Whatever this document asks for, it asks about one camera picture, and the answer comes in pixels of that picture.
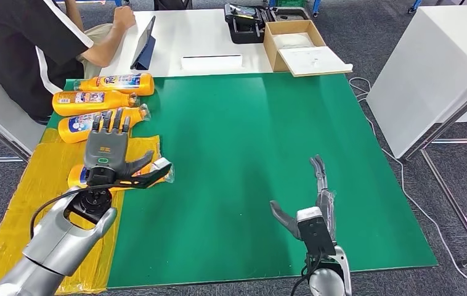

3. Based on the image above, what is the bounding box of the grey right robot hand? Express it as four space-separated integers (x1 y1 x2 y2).
269 154 338 242

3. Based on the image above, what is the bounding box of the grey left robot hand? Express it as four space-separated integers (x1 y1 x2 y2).
83 107 155 187

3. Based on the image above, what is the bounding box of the person's right hand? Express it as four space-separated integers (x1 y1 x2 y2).
113 6 136 30

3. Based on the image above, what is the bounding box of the orange Tide detergent bottle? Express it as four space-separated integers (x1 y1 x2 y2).
52 90 140 117
67 157 176 189
74 72 155 97
58 104 152 144

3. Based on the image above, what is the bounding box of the tablet in dark folding case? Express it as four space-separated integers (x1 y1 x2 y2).
130 15 156 71

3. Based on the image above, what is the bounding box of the black chair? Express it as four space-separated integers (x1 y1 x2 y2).
153 0 193 10

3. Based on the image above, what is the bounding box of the white desk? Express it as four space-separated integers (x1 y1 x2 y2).
99 8 277 78

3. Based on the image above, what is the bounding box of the green table mat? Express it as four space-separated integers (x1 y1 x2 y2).
41 72 439 290

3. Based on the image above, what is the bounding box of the flat white box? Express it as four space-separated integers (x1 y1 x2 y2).
180 54 244 73

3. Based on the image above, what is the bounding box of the yellow taped cardboard sheet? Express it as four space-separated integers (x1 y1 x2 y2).
0 128 161 296

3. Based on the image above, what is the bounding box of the person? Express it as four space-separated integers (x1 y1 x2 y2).
0 0 136 125

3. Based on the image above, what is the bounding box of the black tool case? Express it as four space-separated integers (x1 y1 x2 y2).
224 3 311 44

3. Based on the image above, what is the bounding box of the open cardboard box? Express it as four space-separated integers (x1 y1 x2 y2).
263 19 354 78

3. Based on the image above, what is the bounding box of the white table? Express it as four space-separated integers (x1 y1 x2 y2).
366 4 467 159

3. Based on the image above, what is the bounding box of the white foam insert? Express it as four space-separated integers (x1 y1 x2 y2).
273 32 316 50

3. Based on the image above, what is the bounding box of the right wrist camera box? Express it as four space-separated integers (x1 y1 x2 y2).
296 206 337 257

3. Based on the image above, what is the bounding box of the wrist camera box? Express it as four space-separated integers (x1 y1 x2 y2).
111 157 173 190
296 206 337 257

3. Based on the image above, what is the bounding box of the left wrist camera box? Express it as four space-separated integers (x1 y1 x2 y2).
111 157 173 190

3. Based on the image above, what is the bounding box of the black right camera cable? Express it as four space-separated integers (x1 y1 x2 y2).
290 253 324 296

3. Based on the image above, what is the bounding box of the black camera cable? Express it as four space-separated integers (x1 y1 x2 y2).
29 184 116 240
290 253 324 296

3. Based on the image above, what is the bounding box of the black left camera cable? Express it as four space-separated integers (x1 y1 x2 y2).
29 184 116 240

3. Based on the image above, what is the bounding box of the white floor cable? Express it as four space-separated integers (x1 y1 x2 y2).
348 76 467 294

